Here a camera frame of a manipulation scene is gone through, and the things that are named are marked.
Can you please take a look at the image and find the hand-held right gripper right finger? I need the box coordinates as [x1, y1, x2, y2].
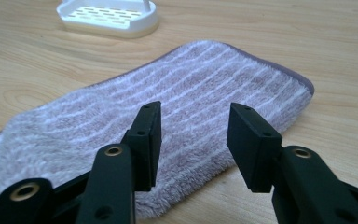
[226, 102, 358, 224]

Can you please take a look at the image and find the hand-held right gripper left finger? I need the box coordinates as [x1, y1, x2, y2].
[75, 100, 162, 224]

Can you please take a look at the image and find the pink striped towel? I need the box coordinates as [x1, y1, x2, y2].
[0, 39, 315, 220]

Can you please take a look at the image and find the white soap dish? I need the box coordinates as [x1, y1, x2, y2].
[56, 0, 159, 39]

